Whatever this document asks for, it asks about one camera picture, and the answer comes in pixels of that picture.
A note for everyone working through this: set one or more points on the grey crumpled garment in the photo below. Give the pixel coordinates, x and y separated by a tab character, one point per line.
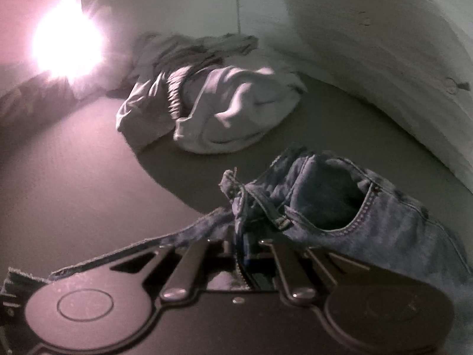
147	100

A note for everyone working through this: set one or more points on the dark patterned cloth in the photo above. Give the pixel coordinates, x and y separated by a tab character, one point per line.
33	100

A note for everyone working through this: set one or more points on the bright lamp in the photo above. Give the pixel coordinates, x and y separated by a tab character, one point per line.
66	40

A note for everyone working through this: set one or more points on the blue denim jeans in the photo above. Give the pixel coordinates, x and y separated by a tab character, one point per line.
332	199

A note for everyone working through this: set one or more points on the light blue garment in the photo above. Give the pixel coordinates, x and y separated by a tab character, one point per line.
236	111

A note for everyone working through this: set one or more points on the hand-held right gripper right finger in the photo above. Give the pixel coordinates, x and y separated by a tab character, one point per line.
292	273

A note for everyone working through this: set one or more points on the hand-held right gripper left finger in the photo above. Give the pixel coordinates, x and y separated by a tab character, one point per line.
184	270

